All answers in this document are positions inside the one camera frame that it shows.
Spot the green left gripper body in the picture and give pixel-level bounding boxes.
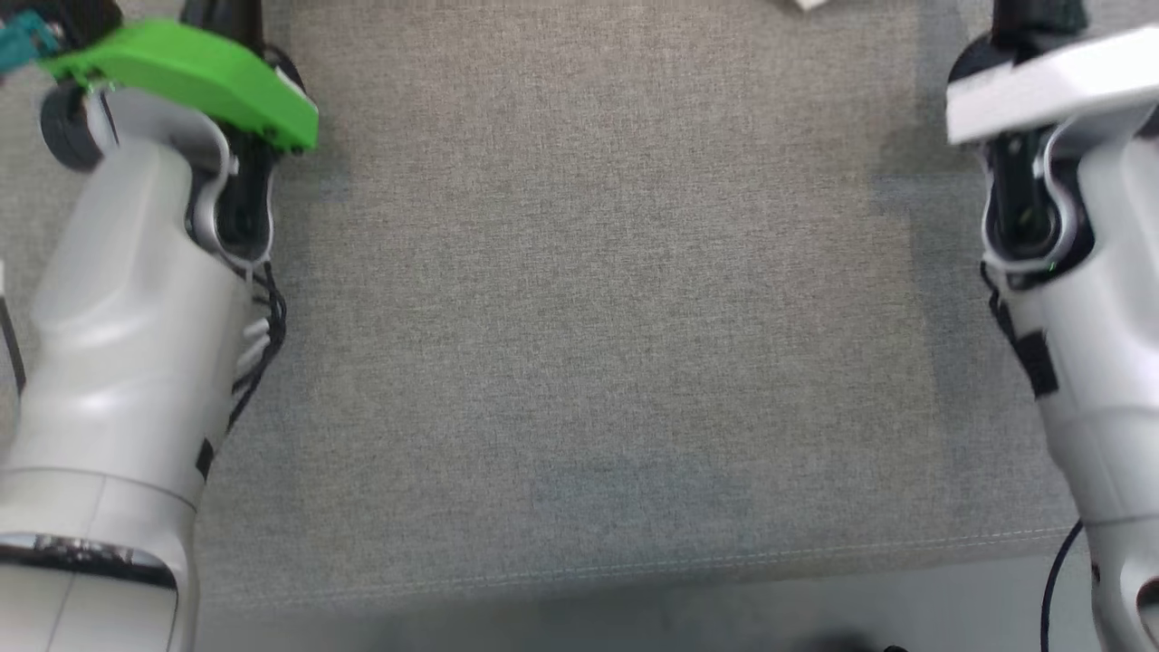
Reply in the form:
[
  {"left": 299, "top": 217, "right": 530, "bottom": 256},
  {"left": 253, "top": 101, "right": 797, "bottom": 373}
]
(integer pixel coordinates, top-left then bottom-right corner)
[{"left": 40, "top": 19, "right": 321, "bottom": 156}]

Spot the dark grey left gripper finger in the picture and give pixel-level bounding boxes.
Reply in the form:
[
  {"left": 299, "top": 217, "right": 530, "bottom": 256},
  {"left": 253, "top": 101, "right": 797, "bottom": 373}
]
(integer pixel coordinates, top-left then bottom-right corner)
[{"left": 179, "top": 0, "right": 265, "bottom": 57}]

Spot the black right camera cable teal plug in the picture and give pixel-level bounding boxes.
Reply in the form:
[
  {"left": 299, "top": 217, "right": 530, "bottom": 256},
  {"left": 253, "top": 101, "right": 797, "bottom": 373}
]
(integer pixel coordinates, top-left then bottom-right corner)
[{"left": 1039, "top": 520, "right": 1087, "bottom": 652}]

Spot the black left arm cable bundle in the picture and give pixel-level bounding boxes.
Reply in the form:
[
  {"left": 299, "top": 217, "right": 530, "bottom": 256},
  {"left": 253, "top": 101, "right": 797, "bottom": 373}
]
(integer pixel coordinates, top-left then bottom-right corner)
[{"left": 225, "top": 261, "right": 290, "bottom": 434}]

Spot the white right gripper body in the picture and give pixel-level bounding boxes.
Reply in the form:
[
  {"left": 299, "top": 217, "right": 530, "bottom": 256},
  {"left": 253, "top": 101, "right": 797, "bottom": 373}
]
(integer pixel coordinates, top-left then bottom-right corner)
[{"left": 943, "top": 25, "right": 1159, "bottom": 148}]

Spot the grey fabric sofa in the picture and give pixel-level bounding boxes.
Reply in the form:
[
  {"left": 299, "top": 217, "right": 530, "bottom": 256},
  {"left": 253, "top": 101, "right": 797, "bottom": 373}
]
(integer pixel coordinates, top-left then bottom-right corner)
[{"left": 0, "top": 0, "right": 1159, "bottom": 626}]

